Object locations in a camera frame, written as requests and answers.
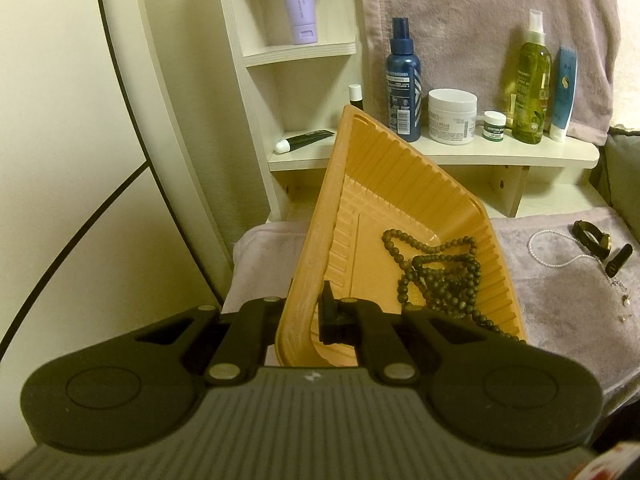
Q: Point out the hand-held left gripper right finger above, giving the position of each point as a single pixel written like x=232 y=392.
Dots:
x=334 y=322

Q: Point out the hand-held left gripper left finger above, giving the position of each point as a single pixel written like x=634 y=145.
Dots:
x=262 y=322

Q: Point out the orange plastic tray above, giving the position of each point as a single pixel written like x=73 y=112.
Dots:
x=362 y=170

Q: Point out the black gold wristwatch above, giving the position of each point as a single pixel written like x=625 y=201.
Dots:
x=595 y=241

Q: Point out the black tube with white cap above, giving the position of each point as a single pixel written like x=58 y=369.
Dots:
x=310 y=139

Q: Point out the lilac fleece mat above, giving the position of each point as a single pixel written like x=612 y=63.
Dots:
x=550 y=305

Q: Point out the black lip balm stick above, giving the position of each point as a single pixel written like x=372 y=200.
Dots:
x=355 y=96

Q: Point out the cream wooden shelf unit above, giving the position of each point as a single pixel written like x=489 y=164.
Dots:
x=500 y=156

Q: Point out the white cream jar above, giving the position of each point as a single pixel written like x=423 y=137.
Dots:
x=451 y=117

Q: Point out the blue spray bottle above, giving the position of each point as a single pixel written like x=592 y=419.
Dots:
x=403 y=95

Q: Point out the small green white jar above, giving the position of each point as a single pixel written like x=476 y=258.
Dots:
x=495 y=127

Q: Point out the green oil spray bottle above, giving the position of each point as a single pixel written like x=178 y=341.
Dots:
x=531 y=90

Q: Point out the red white printed packet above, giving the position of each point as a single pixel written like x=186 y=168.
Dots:
x=615 y=465

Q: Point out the purple cosmetic tube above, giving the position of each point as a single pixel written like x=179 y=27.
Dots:
x=299 y=5

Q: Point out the blue white tube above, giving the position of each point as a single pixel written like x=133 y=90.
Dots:
x=564 y=95

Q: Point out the grey cushion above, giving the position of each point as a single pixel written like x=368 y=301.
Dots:
x=625 y=170

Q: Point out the lilac hanging towel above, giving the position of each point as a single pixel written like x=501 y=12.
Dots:
x=475 y=10

